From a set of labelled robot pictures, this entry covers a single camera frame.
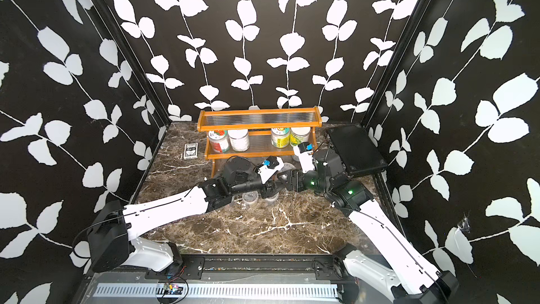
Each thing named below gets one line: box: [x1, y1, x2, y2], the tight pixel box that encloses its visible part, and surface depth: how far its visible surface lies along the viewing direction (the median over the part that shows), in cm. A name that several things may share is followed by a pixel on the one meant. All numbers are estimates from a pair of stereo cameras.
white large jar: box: [227, 129, 250, 152], surface depth 86 cm
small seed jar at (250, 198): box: [241, 190, 260, 205], surface depth 87 cm
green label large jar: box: [289, 126, 312, 148], surface depth 87 cm
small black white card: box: [184, 142, 199, 160], surface depth 109 cm
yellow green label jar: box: [270, 127, 291, 149], surface depth 88 cm
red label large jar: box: [208, 130, 230, 154], surface depth 86 cm
